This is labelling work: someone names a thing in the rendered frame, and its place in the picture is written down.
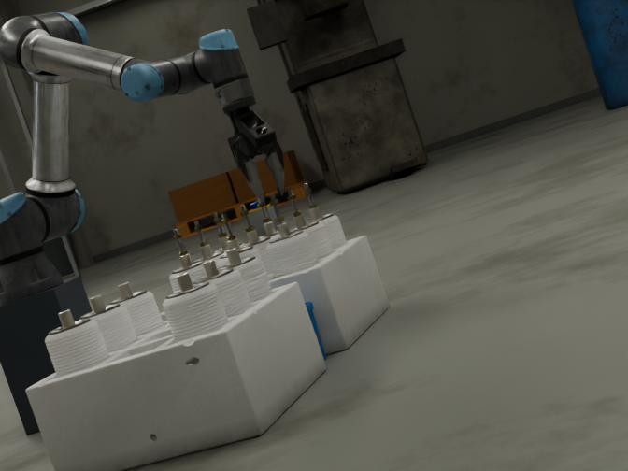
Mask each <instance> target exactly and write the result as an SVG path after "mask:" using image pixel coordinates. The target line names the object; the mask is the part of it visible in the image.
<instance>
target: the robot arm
mask: <svg viewBox="0 0 628 471"><path fill-rule="evenodd" d="M88 44H89V43H88V36H87V33H86V30H85V28H84V26H83V25H82V24H81V23H80V22H79V20H78V19H77V18H76V17H75V16H73V15H71V14H69V13H65V12H49V13H47V14H38V15H30V16H20V17H16V18H14V19H11V20H10V21H8V22H6V23H5V24H4V26H3V27H2V28H1V30H0V55H1V57H2V58H3V60H4V61H5V62H6V63H7V64H9V65H11V66H12V67H15V68H17V69H20V70H24V71H26V72H27V73H28V74H29V75H30V76H31V77H32V78H33V176H32V177H31V178H30V179H29V180H28V181H27V182H26V186H25V195H24V194H23V193H22V192H19V193H14V194H12V195H10V196H8V197H5V198H3V199H1V200H0V305H4V304H7V303H10V302H14V301H17V300H20V299H22V298H25V297H28V296H31V295H34V294H36V293H41V292H44V291H46V290H48V289H51V288H53V287H56V286H58V285H61V284H63V283H64V282H63V279H62V276H61V274H60V273H59V272H58V270H57V269H56V268H55V266H54V265H53V264H52V262H51V261H50V259H49V258H48V257H47V255H46V254H45V251H44V249H43V246H42V243H44V242H47V241H49V240H52V239H54V238H59V237H63V236H67V235H68V234H70V233H72V232H74V231H75V230H77V229H78V228H79V226H80V225H81V223H82V221H83V218H84V214H85V206H84V201H83V199H81V198H80V197H81V194H80V193H79V192H78V191H77V190H76V185H75V183H74V182H73V181H72V180H71V179H70V178H69V142H70V84H71V79H76V80H80V81H84V82H87V83H91V84H94V85H97V86H101V87H105V88H109V89H111V90H115V91H119V92H122V93H124V94H125V95H127V96H128V97H129V99H131V100H133V101H136V102H141V101H143V102H148V101H151V100H154V99H156V98H161V97H165V96H169V95H172V96H180V95H184V94H187V93H190V92H191V91H194V90H196V89H199V88H201V87H204V86H206V85H208V84H210V83H213V86H214V89H215V90H216V93H215V94H214V95H215V97H216V98H217V97H219V101H220V104H221V106H222V107H224V108H223V109H222V110H223V113H224V114H227V116H230V119H231V122H232V125H233V127H234V130H235V134H234V136H232V137H230V138H227V140H228V143H229V145H230V148H231V151H232V153H233V156H234V159H235V162H236V164H237V166H238V168H239V170H240V171H241V173H242V174H243V175H244V176H245V178H246V181H247V184H248V186H249V187H250V188H251V189H252V191H253V192H254V194H255V195H256V196H257V197H258V198H259V199H260V200H261V201H262V202H265V193H264V190H263V189H262V182H261V181H260V179H259V177H258V172H259V167H258V165H257V164H256V163H254V162H252V161H250V159H249V158H251V159H254V157H255V156H256V155H262V154H264V155H266V160H265V164H266V166H267V167H268V168H269V169H270V172H271V174H272V177H273V179H274V180H275V182H276V186H277V187H276V188H277V190H278V194H279V196H282V195H283V191H284V162H283V153H282V149H281V147H280V145H279V143H278V142H277V137H276V132H275V131H274V130H273V129H272V128H271V127H270V126H269V125H268V124H267V123H266V122H265V121H264V120H263V119H262V118H261V117H260V116H259V115H258V114H257V113H256V112H255V111H254V110H252V111H250V109H249V107H250V106H253V105H255V104H256V101H255V98H252V96H254V91H253V89H252V86H251V83H250V79H249V77H248V74H247V71H246V68H245V66H244V63H243V60H242V57H241V54H240V51H239V47H238V45H237V44H236V40H235V37H234V34H233V32H232V31H231V30H229V29H222V30H219V31H215V32H212V33H210V34H207V35H205V36H202V37H200V39H199V45H200V47H199V48H200V49H199V50H197V51H194V52H192V53H189V54H187V55H185V56H181V57H178V58H172V59H167V60H161V61H156V62H149V61H144V60H140V59H137V58H134V57H130V56H126V55H122V54H119V53H115V52H111V51H107V50H100V49H97V48H93V47H89V46H88ZM267 151H268V152H267Z"/></svg>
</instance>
